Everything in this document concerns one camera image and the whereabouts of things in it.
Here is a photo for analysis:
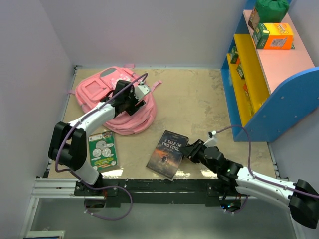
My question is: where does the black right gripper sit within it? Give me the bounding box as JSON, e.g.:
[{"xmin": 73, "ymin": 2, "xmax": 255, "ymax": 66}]
[{"xmin": 178, "ymin": 139, "xmax": 218, "ymax": 174}]

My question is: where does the dark novel book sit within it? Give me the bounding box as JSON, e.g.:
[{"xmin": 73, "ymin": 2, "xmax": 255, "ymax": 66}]
[{"xmin": 146, "ymin": 130, "xmax": 189, "ymax": 181}]

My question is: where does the pink student backpack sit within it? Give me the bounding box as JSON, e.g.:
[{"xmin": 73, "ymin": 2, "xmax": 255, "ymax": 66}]
[{"xmin": 68, "ymin": 66, "xmax": 157, "ymax": 135}]

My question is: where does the green paperback book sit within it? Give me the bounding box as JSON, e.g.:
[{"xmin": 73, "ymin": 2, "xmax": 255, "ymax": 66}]
[{"xmin": 88, "ymin": 131, "xmax": 118, "ymax": 172}]

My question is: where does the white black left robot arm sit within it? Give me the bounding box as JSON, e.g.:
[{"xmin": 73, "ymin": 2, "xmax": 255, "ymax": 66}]
[{"xmin": 48, "ymin": 80, "xmax": 151, "ymax": 195}]

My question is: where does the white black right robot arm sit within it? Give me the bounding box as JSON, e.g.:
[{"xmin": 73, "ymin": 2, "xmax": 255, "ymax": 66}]
[{"xmin": 179, "ymin": 140, "xmax": 319, "ymax": 229}]

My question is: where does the green cloth bag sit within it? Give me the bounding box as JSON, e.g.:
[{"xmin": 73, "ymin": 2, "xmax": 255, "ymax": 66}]
[{"xmin": 255, "ymin": 0, "xmax": 290, "ymax": 23}]

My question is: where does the orange packet on shelf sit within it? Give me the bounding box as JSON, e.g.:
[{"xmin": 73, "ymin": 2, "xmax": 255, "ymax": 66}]
[{"xmin": 243, "ymin": 83, "xmax": 253, "ymax": 112}]

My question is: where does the small green box lower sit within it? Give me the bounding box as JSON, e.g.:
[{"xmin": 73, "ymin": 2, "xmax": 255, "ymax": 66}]
[{"xmin": 236, "ymin": 63, "xmax": 245, "ymax": 79}]

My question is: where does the small green box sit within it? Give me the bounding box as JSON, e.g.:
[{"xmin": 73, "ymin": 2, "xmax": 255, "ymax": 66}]
[
  {"xmin": 236, "ymin": 63, "xmax": 245, "ymax": 79},
  {"xmin": 230, "ymin": 45, "xmax": 240, "ymax": 64}
]

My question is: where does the blue yellow pink shelf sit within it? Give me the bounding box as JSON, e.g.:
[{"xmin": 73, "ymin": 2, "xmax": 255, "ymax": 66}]
[{"xmin": 221, "ymin": 0, "xmax": 319, "ymax": 142}]

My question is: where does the small green box upper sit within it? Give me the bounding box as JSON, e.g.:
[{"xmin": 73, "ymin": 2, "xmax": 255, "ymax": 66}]
[{"xmin": 230, "ymin": 45, "xmax": 240, "ymax": 64}]

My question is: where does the orange green crayon box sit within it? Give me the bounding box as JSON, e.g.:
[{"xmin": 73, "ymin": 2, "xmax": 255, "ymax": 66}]
[{"xmin": 252, "ymin": 23, "xmax": 294, "ymax": 50}]

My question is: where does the brown card box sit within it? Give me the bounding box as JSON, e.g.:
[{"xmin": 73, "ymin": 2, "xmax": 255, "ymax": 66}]
[{"xmin": 248, "ymin": 7, "xmax": 260, "ymax": 30}]

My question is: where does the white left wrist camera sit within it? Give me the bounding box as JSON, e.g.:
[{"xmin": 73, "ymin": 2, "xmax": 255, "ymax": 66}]
[{"xmin": 134, "ymin": 84, "xmax": 151, "ymax": 102}]

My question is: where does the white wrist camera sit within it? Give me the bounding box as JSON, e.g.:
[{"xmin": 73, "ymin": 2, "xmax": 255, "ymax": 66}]
[
  {"xmin": 204, "ymin": 130, "xmax": 218, "ymax": 147},
  {"xmin": 134, "ymin": 84, "xmax": 151, "ymax": 102}
]

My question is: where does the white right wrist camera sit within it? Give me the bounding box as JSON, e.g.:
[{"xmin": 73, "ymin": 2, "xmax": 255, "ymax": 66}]
[{"xmin": 204, "ymin": 130, "xmax": 218, "ymax": 147}]

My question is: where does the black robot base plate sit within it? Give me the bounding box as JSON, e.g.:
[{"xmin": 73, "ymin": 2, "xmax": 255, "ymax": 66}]
[{"xmin": 74, "ymin": 179, "xmax": 246, "ymax": 212}]

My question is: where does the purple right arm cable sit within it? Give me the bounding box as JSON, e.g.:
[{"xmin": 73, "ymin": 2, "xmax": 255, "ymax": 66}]
[{"xmin": 215, "ymin": 124, "xmax": 319, "ymax": 200}]

